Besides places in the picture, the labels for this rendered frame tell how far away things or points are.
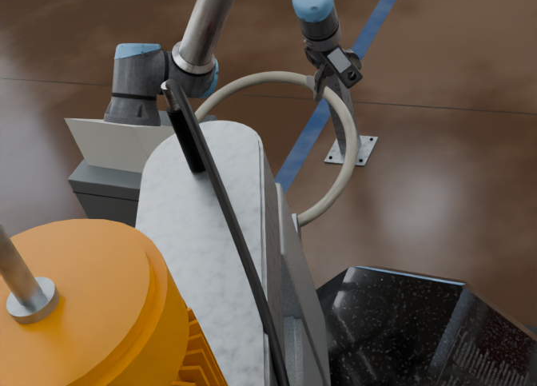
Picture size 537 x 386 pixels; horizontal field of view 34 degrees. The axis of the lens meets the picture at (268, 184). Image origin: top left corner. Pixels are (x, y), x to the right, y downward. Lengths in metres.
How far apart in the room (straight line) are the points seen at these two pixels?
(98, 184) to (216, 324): 1.80
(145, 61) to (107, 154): 0.34
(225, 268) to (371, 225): 2.43
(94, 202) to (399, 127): 1.67
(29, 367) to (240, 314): 0.56
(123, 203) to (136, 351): 2.30
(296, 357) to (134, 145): 1.43
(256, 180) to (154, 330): 0.75
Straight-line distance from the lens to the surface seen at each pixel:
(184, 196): 1.47
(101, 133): 2.93
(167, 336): 0.76
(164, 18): 5.62
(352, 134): 2.30
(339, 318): 2.36
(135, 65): 2.95
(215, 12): 2.77
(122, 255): 0.79
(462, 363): 2.29
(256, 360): 1.20
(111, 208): 3.07
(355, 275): 2.44
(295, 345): 1.60
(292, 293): 1.60
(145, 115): 2.95
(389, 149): 4.07
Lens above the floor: 2.59
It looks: 40 degrees down
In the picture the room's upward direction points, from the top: 18 degrees counter-clockwise
